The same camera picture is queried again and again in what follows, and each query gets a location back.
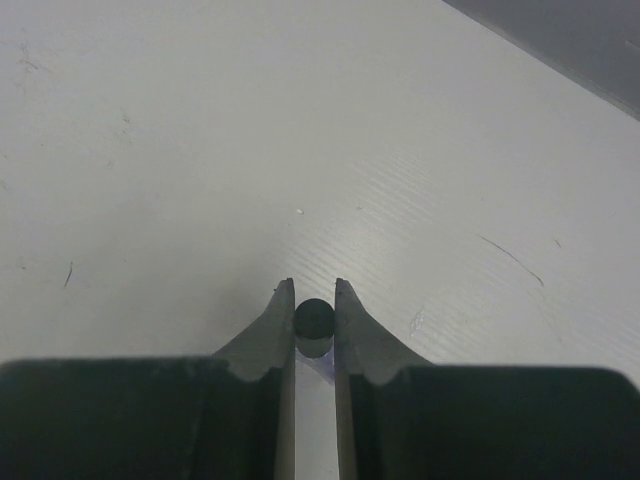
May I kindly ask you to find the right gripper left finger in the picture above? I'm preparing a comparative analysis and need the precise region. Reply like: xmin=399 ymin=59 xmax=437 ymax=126
xmin=1 ymin=279 xmax=295 ymax=479

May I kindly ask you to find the black nail polish brush cap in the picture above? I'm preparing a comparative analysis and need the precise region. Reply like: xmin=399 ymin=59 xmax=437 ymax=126
xmin=294 ymin=298 xmax=335 ymax=359

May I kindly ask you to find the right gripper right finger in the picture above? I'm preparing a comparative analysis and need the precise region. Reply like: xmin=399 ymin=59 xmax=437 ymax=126
xmin=334 ymin=279 xmax=639 ymax=479

